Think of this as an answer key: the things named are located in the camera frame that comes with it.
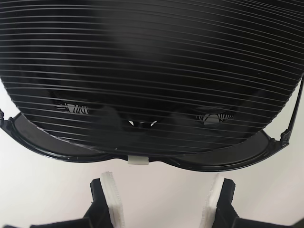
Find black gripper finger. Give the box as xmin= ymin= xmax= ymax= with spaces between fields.
xmin=200 ymin=174 xmax=243 ymax=228
xmin=80 ymin=171 xmax=126 ymax=228

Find black round sunglasses yellow-taped temples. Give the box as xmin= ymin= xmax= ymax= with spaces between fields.
xmin=0 ymin=76 xmax=304 ymax=172

